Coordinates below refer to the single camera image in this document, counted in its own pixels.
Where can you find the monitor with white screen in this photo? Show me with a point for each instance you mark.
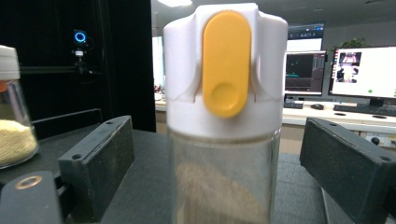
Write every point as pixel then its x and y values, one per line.
pixel 365 71

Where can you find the monitor with dark screen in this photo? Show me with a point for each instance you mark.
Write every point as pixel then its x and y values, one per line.
pixel 304 73

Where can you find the small raised monitor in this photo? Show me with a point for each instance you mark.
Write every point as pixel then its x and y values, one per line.
pixel 306 35

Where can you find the glass jar with yellow granules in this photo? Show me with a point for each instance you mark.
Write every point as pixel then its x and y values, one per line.
pixel 15 137

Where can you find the ceiling light panel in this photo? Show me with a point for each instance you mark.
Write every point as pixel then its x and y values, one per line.
pixel 175 2

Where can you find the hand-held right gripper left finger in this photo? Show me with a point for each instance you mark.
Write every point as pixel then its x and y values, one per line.
pixel 99 161

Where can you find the glass jar with yellow-button lid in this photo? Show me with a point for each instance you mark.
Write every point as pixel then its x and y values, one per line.
pixel 225 93

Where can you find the black curtain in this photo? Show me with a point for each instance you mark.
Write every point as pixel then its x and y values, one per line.
pixel 56 77

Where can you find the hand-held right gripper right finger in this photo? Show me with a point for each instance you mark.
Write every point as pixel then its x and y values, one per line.
pixel 348 168

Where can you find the green plant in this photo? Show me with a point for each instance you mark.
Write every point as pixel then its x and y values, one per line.
pixel 353 42

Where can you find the small black keyboard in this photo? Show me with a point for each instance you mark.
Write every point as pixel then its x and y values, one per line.
pixel 293 104

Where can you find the white office desk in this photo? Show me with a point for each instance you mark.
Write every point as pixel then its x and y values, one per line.
pixel 311 116

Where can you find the black computer mouse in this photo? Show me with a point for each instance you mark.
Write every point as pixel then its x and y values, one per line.
pixel 317 106

